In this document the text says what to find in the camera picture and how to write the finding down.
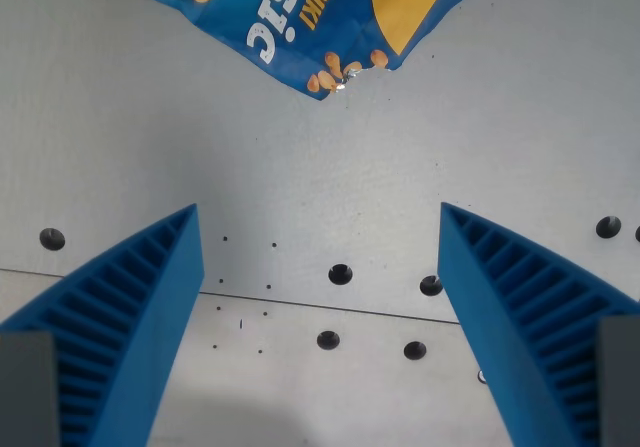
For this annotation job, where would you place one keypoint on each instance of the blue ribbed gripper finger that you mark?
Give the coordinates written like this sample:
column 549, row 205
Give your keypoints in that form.
column 505, row 312
column 135, row 312

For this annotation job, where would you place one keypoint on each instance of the blue peanut snack bag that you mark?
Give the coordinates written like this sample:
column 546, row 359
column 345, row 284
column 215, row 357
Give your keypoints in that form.
column 310, row 12

